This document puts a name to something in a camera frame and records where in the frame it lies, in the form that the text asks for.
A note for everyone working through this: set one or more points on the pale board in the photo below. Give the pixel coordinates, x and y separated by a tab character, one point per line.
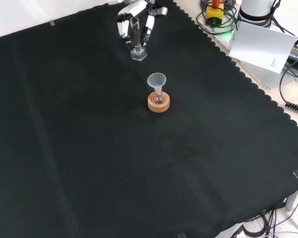
262	45

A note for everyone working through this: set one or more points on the clear round-bottom flask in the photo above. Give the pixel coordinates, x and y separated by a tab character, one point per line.
159	98

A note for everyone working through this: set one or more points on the clear glass graduated cylinder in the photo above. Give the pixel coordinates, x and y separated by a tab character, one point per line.
138	54

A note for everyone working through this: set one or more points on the yellow stop button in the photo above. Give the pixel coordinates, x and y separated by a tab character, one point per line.
214	13

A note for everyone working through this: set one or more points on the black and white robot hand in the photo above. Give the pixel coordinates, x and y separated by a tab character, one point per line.
135	8

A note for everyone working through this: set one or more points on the grey tape piece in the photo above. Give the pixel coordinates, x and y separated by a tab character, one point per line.
52	23

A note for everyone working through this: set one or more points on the clear plastic funnel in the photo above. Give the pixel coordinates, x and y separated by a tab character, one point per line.
156	79

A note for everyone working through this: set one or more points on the black cloth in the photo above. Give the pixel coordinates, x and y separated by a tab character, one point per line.
89	148

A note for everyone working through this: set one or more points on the grey metal bench bracket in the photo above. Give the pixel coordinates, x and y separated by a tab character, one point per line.
294	198

